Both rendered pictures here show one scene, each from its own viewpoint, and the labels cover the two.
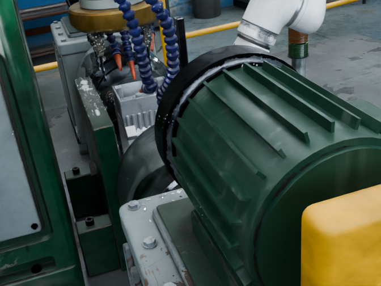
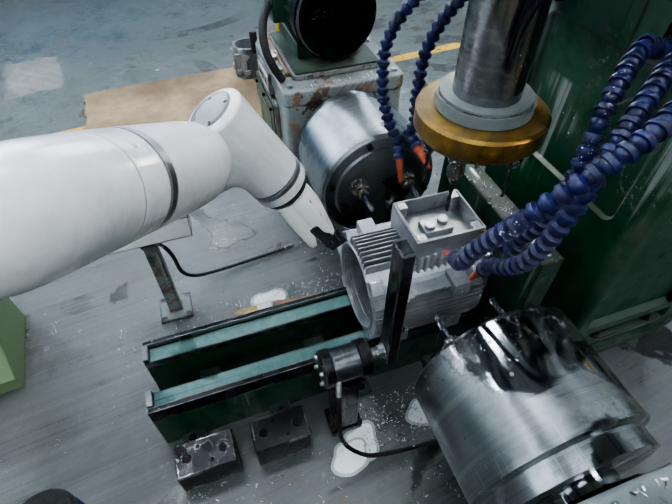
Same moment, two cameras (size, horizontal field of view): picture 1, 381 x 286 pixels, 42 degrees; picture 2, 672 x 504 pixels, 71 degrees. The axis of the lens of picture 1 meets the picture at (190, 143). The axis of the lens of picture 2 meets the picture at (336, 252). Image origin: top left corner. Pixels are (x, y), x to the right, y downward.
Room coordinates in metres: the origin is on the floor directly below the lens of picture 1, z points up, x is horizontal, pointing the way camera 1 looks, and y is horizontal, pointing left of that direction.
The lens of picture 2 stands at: (1.56, -0.11, 1.67)
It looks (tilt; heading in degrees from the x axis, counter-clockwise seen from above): 47 degrees down; 177
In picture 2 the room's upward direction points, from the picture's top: straight up
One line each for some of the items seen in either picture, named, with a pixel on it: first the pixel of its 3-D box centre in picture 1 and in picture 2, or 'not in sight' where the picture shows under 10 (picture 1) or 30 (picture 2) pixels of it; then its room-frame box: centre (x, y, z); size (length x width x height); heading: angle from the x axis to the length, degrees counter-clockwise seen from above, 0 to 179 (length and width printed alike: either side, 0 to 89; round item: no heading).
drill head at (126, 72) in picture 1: (122, 84); (537, 432); (1.33, 0.17, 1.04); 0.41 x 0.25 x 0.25; 16
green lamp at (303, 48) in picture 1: (297, 48); not in sight; (1.45, -0.35, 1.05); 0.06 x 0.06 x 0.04
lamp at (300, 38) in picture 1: (297, 33); not in sight; (1.45, -0.35, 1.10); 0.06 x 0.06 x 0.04
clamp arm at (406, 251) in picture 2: (184, 68); (394, 309); (1.18, 0.00, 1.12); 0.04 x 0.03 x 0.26; 106
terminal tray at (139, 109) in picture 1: (144, 103); (435, 230); (1.01, 0.09, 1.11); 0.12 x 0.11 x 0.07; 105
